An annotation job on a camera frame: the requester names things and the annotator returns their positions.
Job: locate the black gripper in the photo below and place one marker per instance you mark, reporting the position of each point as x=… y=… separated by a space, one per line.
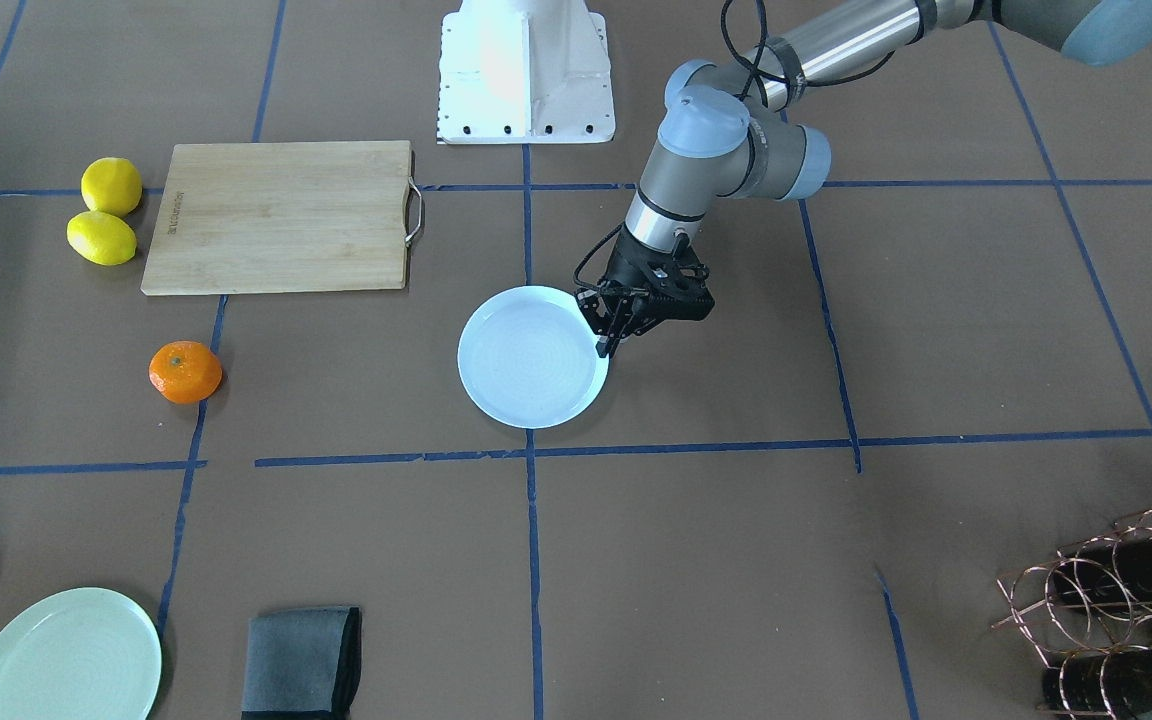
x=625 y=265

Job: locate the light blue plate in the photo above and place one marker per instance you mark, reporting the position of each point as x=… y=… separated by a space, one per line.
x=528 y=359

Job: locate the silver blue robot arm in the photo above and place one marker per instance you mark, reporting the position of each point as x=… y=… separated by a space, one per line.
x=723 y=136

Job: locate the light green plate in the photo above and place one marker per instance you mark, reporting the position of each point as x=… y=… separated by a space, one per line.
x=86 y=653

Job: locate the bamboo cutting board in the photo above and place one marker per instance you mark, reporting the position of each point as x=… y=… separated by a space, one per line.
x=292 y=217

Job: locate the orange mandarin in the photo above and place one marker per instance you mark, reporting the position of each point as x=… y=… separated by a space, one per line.
x=185 y=372

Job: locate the folded grey cloth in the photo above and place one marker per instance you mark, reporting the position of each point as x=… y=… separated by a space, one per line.
x=303 y=663

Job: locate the yellow lemon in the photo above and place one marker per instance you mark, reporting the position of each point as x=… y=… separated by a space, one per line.
x=111 y=185
x=101 y=238

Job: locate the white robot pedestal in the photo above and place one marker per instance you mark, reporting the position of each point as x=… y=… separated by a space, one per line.
x=524 y=72

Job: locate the copper wire bottle rack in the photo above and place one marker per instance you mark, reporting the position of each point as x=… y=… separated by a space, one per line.
x=1057 y=632

